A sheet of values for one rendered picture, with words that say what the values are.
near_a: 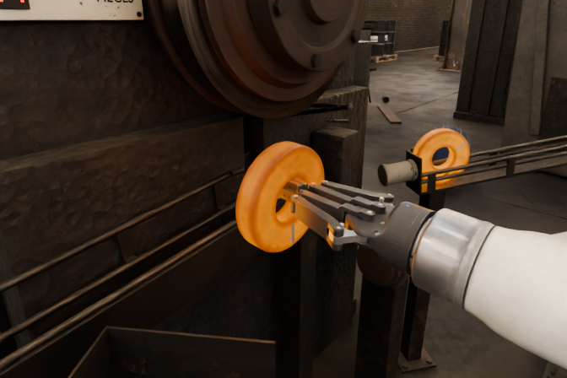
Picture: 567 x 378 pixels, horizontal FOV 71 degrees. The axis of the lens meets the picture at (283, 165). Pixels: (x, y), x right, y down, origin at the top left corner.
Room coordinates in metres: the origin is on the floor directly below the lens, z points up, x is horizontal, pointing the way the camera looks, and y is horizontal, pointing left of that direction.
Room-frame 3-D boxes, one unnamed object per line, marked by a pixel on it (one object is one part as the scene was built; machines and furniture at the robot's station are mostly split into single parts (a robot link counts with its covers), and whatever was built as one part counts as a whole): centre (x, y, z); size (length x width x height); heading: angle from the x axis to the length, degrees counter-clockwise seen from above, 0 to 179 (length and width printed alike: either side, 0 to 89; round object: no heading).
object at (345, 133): (0.98, -0.13, 0.68); 0.11 x 0.08 x 0.24; 48
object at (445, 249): (0.36, -0.17, 0.83); 0.09 x 0.06 x 0.09; 138
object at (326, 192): (0.46, -0.08, 0.84); 0.11 x 0.01 x 0.04; 47
